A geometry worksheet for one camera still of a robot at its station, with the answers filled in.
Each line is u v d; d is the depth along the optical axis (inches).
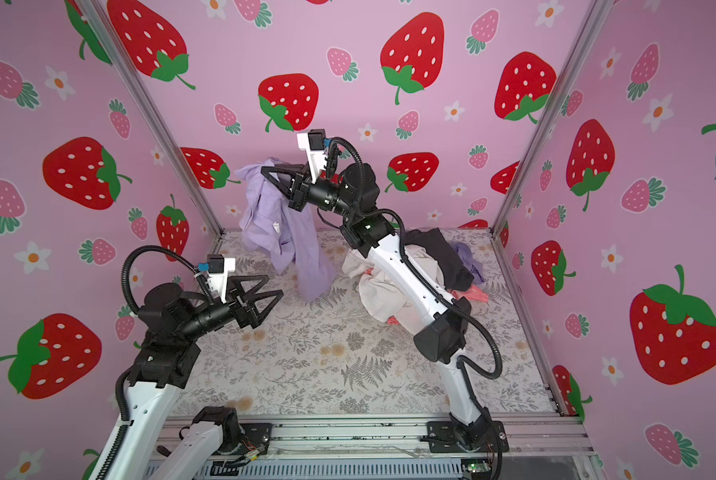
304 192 20.9
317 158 21.2
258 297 22.1
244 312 21.5
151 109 33.2
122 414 16.9
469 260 43.0
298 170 21.5
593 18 27.3
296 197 21.2
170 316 19.1
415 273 20.7
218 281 22.0
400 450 28.8
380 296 35.2
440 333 19.6
